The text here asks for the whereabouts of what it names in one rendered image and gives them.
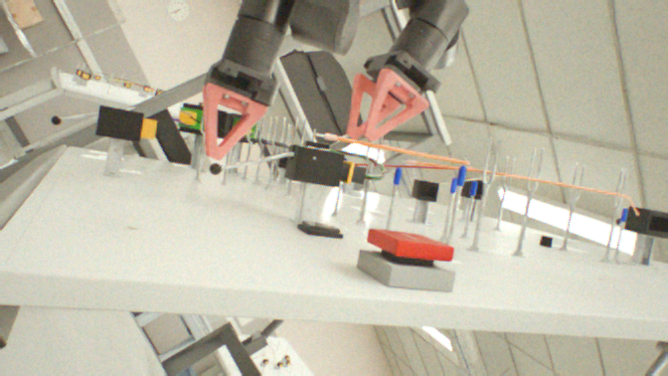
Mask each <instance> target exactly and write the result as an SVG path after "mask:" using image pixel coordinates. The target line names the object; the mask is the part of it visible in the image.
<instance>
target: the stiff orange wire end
mask: <svg viewBox="0 0 668 376"><path fill-rule="evenodd" d="M316 135H318V136H323V137H324V138H325V139H329V140H340V141H345V142H350V143H357V145H362V146H367V147H372V148H379V149H384V150H389V151H395V152H400V153H405V154H410V155H416V156H421V157H427V158H432V159H438V160H443V161H449V162H454V163H462V164H469V163H470V162H469V161H462V160H458V159H453V158H447V157H441V156H436V155H431V154H426V153H420V152H414V151H409V150H404V149H398V148H394V147H388V146H383V145H378V143H372V142H367V141H362V140H356V139H350V138H345V137H340V136H337V135H334V134H328V133H325V134H324V135H323V134H318V133H316Z"/></svg>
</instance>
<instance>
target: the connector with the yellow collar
mask: <svg viewBox="0 0 668 376"><path fill-rule="evenodd" d="M349 168H350V164H349V163H343V169H342V175H341V180H345V181H347V177H348V173H349ZM366 171H367V168H363V166H358V165H355V168H354V172H352V177H351V181H350V182H355V183H360V184H364V180H365V176H366Z"/></svg>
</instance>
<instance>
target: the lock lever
mask: <svg viewBox="0 0 668 376"><path fill-rule="evenodd" d="M293 155H294V152H288V153H282V154H277V155H273V156H268V157H264V158H258V159H253V160H247V161H242V162H236V163H231V164H224V163H223V164H222V172H224V170H227V169H233V168H238V166H244V165H249V164H254V163H259V162H265V161H269V160H274V159H279V158H283V157H289V156H293Z"/></svg>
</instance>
